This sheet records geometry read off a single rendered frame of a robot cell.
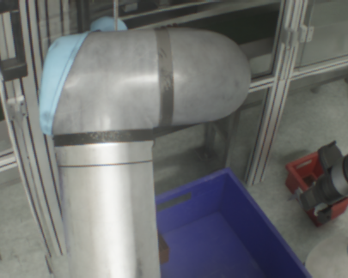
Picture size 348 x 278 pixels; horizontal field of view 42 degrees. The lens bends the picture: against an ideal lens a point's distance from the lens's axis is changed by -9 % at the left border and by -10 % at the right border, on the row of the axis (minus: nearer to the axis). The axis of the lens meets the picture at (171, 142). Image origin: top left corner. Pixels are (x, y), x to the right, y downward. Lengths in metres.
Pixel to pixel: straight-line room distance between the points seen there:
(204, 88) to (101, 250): 0.21
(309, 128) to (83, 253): 1.96
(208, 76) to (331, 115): 2.02
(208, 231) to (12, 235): 0.79
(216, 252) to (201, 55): 1.13
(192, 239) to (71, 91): 1.16
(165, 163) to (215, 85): 1.58
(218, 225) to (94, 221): 1.17
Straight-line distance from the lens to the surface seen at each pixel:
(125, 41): 0.53
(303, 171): 2.14
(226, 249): 1.61
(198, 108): 0.54
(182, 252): 1.59
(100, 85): 0.51
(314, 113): 2.49
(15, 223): 1.97
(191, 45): 0.53
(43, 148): 1.39
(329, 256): 1.65
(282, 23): 1.55
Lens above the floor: 1.59
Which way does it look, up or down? 46 degrees down
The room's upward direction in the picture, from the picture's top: 4 degrees clockwise
